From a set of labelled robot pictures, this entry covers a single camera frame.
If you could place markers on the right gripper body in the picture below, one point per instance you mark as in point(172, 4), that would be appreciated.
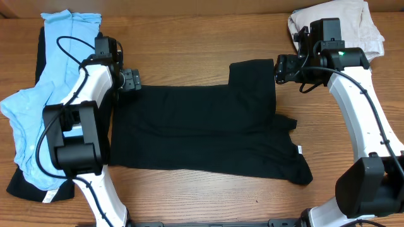
point(291, 68)

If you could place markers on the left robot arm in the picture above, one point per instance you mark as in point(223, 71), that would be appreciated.
point(77, 140)

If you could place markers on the folded beige trousers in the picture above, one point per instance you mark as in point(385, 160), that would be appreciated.
point(357, 26)

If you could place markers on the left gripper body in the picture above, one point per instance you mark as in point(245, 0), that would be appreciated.
point(132, 81)

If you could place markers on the black garment under pile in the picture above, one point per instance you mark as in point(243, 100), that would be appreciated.
point(18, 186)

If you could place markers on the black t-shirt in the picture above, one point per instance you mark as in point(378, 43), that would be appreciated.
point(231, 128)

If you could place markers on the light blue shirt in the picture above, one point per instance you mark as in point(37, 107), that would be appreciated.
point(68, 40)

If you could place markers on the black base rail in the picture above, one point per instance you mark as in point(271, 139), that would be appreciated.
point(214, 224)

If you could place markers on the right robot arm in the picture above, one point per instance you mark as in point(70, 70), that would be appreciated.
point(373, 186)

